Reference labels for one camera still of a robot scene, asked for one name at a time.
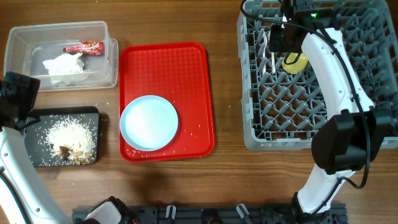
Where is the white plastic fork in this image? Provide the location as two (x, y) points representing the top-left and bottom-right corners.
(271, 52), (276, 74)

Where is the red serving tray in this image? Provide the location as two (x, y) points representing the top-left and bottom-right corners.
(119, 42), (215, 162)

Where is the white napkin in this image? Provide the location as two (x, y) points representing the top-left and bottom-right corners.
(43, 53), (90, 85)

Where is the food scraps and rice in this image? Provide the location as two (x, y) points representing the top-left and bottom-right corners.
(34, 114), (98, 166)

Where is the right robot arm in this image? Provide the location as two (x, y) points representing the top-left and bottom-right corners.
(269, 1), (391, 223)

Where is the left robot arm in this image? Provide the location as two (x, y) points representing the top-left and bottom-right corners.
(1, 72), (73, 223)

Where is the clear plastic waste bin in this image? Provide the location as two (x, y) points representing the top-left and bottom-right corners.
(3, 21), (119, 91)

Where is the red snack wrapper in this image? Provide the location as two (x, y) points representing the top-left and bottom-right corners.
(63, 40), (104, 55)

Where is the large light blue plate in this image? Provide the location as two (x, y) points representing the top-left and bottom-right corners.
(119, 95), (179, 152)

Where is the yellow plastic cup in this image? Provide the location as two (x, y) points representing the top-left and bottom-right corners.
(282, 53), (308, 75)

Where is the grey dishwasher rack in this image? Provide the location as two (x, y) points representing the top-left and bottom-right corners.
(236, 1), (397, 151)

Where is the black food waste tray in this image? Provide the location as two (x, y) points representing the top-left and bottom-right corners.
(23, 106), (102, 168)

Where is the white plastic spoon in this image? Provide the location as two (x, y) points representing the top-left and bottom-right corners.
(262, 32), (269, 75)

